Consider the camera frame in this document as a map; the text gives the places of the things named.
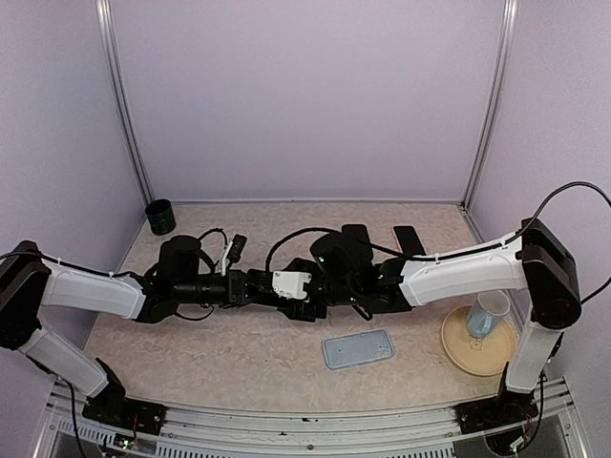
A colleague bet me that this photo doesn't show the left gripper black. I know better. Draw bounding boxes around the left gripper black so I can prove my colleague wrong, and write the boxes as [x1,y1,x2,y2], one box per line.
[174,268,270,308]

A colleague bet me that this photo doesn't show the light blue phone case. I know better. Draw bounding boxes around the light blue phone case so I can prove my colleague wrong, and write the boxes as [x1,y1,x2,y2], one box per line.
[322,329,395,370]

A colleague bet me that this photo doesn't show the dark phone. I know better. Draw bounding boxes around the dark phone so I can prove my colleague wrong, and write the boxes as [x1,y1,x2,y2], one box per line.
[392,225,426,260]

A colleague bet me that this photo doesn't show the black phone case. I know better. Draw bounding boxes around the black phone case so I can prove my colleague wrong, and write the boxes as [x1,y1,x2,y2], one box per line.
[342,224,370,243]

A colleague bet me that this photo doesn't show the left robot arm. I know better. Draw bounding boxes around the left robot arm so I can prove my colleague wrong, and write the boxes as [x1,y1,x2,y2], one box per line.
[1,236,269,425]

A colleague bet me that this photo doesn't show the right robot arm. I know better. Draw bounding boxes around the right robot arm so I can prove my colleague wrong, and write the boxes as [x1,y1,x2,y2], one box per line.
[271,219,582,431]

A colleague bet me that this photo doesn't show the black cylindrical cup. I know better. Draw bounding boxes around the black cylindrical cup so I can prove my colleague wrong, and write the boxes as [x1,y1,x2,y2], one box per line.
[145,198,177,236]

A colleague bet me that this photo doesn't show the light blue mug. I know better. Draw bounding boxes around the light blue mug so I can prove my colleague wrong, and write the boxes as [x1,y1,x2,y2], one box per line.
[467,290,511,339]

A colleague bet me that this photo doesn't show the beige plate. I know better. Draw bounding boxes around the beige plate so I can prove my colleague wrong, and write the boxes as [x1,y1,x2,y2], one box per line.
[440,306,517,377]

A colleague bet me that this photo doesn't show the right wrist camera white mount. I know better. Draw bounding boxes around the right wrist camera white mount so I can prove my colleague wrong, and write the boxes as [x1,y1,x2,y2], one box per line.
[271,271,312,301]

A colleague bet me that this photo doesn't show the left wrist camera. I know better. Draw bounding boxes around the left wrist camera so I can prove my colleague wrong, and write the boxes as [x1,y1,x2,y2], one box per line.
[220,234,247,276]

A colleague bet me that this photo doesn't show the front aluminium rail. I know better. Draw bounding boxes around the front aluminium rail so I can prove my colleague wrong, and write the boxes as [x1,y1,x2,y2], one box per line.
[30,379,592,457]

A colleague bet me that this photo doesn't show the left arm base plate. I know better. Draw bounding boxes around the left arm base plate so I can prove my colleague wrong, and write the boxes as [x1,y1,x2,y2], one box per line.
[82,398,167,436]

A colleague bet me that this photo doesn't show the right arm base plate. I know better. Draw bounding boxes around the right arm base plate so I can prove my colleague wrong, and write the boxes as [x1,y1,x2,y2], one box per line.
[455,398,538,434]

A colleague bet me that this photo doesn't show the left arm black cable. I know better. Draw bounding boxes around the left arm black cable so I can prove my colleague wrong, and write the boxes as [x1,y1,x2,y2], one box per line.
[66,379,96,458]

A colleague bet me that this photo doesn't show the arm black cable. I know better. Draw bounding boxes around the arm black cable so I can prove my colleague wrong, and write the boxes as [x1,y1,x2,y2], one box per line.
[66,379,96,458]
[264,179,611,306]

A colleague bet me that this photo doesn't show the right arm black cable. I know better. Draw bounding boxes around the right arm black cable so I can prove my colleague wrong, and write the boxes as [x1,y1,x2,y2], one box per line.
[264,179,611,306]

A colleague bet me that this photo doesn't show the left aluminium frame post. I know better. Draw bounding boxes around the left aluminium frame post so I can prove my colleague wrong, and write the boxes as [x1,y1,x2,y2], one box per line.
[95,0,154,205]

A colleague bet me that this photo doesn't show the aluminium frame post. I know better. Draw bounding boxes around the aluminium frame post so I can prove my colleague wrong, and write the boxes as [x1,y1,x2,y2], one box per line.
[461,0,519,213]
[95,0,154,205]

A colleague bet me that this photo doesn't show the right aluminium frame post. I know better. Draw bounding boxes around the right aluminium frame post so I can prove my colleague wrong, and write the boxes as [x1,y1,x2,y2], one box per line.
[461,0,519,213]

